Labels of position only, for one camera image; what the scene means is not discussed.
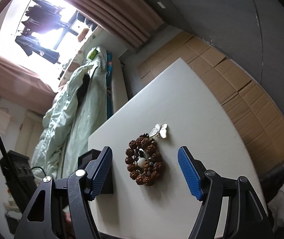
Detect brown rudraksha bead bracelet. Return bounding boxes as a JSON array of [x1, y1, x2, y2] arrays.
[[125, 133, 166, 187]]

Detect black jewelry box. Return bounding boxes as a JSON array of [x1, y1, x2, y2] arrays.
[[77, 146, 114, 201]]

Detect black speaker box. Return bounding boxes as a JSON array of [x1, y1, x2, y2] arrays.
[[0, 150, 38, 213]]

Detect light green duvet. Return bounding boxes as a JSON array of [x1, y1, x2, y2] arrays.
[[31, 65, 95, 178]]

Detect white table board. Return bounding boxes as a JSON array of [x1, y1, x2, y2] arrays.
[[88, 59, 263, 238]]

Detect white gold butterfly brooch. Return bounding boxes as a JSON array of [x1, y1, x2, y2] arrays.
[[149, 123, 168, 139]]

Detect pink curtain left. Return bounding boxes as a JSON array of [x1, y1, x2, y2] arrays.
[[0, 56, 56, 115]]

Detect pink curtain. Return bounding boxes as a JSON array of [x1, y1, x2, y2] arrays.
[[0, 56, 56, 115], [64, 0, 163, 50]]

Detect hanging dark clothes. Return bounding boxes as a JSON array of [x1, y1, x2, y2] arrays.
[[15, 0, 65, 64]]

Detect pink curtain right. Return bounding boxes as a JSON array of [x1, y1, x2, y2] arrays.
[[64, 0, 163, 50]]

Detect white wall switch plate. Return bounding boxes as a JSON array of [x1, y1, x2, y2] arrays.
[[157, 2, 166, 9]]

